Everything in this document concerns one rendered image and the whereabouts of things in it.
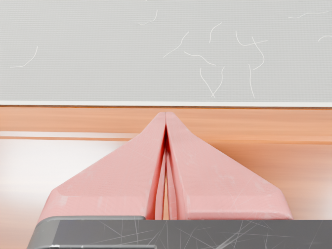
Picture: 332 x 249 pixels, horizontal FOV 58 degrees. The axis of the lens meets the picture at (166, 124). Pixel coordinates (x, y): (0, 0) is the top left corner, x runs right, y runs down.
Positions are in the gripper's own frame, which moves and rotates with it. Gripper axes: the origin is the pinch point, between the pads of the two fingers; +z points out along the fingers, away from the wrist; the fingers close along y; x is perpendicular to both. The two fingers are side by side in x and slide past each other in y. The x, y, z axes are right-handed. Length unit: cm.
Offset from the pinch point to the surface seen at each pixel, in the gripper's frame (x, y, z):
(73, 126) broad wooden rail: 3.1, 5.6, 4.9
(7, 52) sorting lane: 0.8, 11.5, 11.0
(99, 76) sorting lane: 1.8, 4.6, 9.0
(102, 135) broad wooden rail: 3.1, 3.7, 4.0
